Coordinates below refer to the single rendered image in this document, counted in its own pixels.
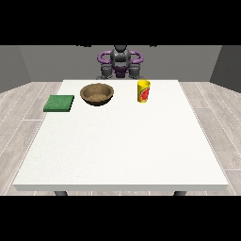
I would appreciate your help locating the dark table leg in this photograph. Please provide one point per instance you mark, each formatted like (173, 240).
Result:
(61, 193)
(179, 193)

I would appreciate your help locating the brown wooden bowl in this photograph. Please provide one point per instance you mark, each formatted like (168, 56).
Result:
(97, 94)

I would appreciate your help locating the yellow cup with melon print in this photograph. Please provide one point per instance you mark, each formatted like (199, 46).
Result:
(143, 91)

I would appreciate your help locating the green square pad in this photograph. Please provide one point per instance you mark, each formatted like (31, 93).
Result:
(59, 103)

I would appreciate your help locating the grey robot trunk purple rings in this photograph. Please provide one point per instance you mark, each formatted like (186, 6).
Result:
(120, 64)

